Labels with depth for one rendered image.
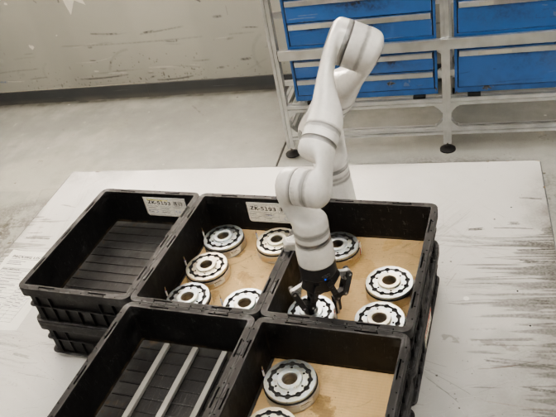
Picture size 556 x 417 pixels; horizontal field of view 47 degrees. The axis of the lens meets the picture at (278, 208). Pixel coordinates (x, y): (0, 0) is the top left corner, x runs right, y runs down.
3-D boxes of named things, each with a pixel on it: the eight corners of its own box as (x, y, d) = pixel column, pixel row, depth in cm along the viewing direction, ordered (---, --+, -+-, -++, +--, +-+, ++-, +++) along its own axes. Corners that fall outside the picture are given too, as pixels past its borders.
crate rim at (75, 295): (106, 194, 179) (103, 188, 178) (203, 199, 169) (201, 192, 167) (19, 294, 149) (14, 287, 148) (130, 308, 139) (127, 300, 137)
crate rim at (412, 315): (412, 342, 118) (411, 333, 117) (260, 323, 128) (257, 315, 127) (438, 211, 148) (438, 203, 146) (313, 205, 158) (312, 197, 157)
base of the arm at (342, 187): (331, 206, 189) (318, 158, 179) (361, 204, 186) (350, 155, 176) (324, 227, 182) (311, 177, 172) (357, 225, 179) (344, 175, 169)
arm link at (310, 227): (280, 244, 125) (321, 252, 121) (266, 178, 117) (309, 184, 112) (295, 222, 130) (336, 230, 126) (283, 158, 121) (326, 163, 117)
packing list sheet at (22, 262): (8, 250, 202) (7, 249, 202) (73, 251, 196) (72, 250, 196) (-57, 328, 177) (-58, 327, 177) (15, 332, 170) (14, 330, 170)
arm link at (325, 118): (296, 124, 117) (341, 140, 117) (337, 4, 124) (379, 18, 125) (289, 143, 125) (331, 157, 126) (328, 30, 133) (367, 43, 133)
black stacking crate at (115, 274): (117, 222, 184) (104, 189, 178) (211, 229, 174) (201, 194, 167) (35, 323, 155) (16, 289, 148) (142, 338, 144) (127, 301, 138)
